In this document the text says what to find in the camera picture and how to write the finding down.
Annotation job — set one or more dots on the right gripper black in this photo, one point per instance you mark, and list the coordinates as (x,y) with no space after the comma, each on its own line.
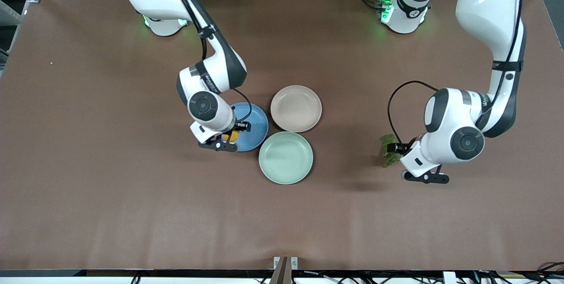
(240,127)

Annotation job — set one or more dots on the small white box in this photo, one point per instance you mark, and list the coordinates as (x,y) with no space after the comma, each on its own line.
(449,278)

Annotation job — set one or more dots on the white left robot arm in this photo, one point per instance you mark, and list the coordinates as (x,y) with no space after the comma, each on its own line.
(489,6)

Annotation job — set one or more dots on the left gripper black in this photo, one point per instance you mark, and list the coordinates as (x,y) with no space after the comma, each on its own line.
(403,147)

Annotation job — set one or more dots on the pale green plate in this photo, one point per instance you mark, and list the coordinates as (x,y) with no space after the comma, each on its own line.
(286,158)

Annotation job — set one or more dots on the green lettuce leaf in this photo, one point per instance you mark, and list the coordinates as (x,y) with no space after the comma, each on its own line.
(390,161)

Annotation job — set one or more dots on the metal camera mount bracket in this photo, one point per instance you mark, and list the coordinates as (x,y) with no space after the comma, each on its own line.
(284,268)

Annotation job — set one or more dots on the beige plate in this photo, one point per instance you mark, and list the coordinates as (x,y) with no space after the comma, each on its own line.
(296,108)

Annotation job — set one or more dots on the blue plate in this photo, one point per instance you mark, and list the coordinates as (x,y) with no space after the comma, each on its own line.
(257,129)

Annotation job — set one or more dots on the yellow lemon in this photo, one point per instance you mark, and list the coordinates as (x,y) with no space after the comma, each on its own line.
(232,136)

